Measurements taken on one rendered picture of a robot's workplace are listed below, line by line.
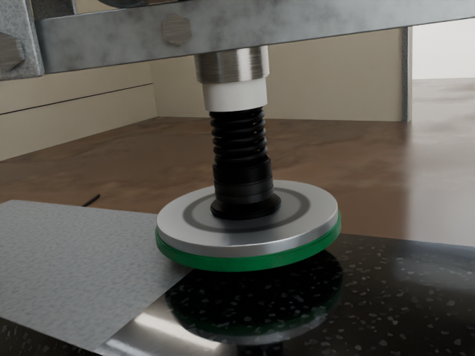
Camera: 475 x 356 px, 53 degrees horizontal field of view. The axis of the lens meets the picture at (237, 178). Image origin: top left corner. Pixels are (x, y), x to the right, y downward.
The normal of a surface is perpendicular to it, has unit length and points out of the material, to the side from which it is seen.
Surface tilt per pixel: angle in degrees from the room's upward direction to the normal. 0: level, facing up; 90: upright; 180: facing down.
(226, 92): 90
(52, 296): 0
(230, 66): 90
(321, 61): 90
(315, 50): 90
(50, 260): 0
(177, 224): 0
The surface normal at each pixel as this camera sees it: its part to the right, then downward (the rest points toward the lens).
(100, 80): 0.83, 0.08
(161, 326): -0.10, -0.95
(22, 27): 0.05, 0.29
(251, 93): 0.51, 0.20
